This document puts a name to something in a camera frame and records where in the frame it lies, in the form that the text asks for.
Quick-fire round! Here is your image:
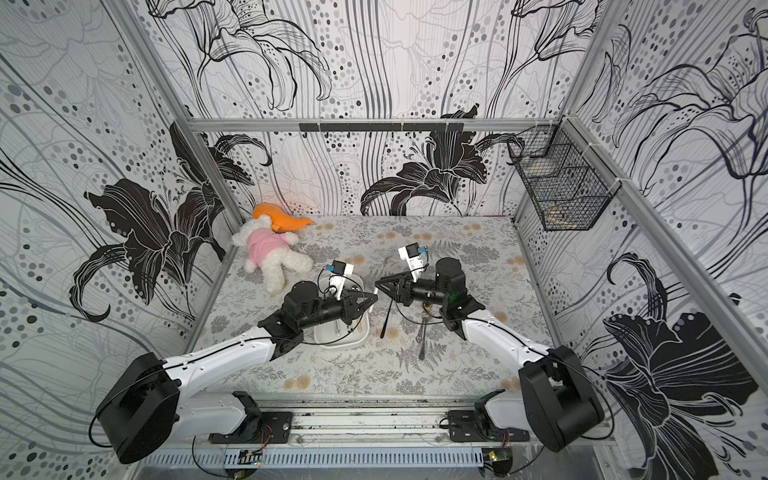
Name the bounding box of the aluminium front rail frame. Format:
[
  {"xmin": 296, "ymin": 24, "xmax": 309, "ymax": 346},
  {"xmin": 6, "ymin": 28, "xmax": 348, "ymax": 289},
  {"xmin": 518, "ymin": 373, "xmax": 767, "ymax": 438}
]
[{"xmin": 125, "ymin": 398, "xmax": 619, "ymax": 448}]

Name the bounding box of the black spoon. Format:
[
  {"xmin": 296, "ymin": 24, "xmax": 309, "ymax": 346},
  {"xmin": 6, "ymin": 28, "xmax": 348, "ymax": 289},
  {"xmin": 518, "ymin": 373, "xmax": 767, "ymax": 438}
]
[{"xmin": 379, "ymin": 299, "xmax": 394, "ymax": 339}]

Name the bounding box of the white teddy bear pink shirt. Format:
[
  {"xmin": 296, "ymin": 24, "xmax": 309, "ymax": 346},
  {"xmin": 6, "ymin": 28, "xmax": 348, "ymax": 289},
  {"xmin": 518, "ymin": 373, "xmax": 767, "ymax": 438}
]
[{"xmin": 232, "ymin": 215, "xmax": 314, "ymax": 295}]

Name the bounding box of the black wire basket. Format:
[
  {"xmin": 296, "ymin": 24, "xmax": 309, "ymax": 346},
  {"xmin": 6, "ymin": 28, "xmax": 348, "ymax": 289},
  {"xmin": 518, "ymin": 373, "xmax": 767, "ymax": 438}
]
[{"xmin": 506, "ymin": 124, "xmax": 612, "ymax": 231}]

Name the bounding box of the white rectangular storage tray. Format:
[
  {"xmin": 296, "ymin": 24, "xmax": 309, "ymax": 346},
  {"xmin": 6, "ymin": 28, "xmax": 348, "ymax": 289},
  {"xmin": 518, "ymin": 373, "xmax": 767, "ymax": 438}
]
[{"xmin": 312, "ymin": 273, "xmax": 371, "ymax": 350}]

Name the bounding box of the black bar on rail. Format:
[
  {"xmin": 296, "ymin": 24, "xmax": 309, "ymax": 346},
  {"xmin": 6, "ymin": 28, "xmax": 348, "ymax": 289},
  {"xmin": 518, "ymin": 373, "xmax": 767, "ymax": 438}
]
[{"xmin": 299, "ymin": 122, "xmax": 465, "ymax": 133}]

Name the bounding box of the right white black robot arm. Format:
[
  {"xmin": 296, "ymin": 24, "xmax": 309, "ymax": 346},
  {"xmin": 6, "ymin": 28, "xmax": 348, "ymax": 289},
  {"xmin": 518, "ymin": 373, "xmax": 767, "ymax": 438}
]
[{"xmin": 375, "ymin": 257, "xmax": 606, "ymax": 452}]

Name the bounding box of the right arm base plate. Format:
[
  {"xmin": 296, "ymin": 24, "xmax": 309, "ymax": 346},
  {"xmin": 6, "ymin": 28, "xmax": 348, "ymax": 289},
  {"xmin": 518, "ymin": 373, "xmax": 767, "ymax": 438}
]
[{"xmin": 439, "ymin": 410, "xmax": 530, "ymax": 444}]

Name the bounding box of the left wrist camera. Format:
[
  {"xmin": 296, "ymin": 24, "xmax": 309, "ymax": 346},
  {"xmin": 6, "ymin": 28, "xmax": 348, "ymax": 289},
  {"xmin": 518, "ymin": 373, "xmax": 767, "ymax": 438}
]
[{"xmin": 325, "ymin": 260, "xmax": 354, "ymax": 300}]

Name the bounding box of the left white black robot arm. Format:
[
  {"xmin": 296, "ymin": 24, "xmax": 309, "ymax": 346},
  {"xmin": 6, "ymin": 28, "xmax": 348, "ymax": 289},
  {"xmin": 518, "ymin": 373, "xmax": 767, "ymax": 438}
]
[{"xmin": 94, "ymin": 281, "xmax": 378, "ymax": 464}]

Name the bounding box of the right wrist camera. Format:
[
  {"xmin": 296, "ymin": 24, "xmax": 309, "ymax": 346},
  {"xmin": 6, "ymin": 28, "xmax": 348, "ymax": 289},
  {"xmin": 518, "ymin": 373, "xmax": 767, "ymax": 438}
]
[{"xmin": 398, "ymin": 242, "xmax": 429, "ymax": 281}]

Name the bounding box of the orange plush toy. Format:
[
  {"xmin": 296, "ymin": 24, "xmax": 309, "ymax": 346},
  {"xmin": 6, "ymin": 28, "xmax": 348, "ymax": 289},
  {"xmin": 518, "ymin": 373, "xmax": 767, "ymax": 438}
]
[{"xmin": 252, "ymin": 203, "xmax": 314, "ymax": 233}]

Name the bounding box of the plain silver spoon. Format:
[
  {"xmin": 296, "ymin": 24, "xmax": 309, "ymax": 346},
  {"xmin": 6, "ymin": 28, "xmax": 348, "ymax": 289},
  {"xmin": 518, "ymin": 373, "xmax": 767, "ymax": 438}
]
[{"xmin": 417, "ymin": 318, "xmax": 429, "ymax": 361}]

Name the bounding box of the white slotted cable duct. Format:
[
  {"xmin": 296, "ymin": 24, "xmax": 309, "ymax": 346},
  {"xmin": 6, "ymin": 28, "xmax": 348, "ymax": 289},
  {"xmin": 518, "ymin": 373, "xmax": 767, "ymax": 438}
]
[{"xmin": 140, "ymin": 447, "xmax": 484, "ymax": 471}]

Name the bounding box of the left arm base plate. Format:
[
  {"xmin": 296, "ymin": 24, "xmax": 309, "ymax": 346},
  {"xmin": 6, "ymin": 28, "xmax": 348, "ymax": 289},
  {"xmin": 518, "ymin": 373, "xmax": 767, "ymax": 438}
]
[{"xmin": 208, "ymin": 411, "xmax": 294, "ymax": 446}]

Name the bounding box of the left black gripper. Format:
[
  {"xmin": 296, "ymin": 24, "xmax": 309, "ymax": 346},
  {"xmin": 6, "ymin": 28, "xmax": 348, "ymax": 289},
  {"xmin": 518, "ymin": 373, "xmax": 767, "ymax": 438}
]
[{"xmin": 297, "ymin": 288, "xmax": 378, "ymax": 329}]

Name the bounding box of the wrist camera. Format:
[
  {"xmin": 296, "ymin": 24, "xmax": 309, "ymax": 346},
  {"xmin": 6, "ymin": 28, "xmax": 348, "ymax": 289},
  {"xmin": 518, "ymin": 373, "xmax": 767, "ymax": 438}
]
[
  {"xmin": 325, "ymin": 260, "xmax": 354, "ymax": 300},
  {"xmin": 398, "ymin": 242, "xmax": 429, "ymax": 281}
]

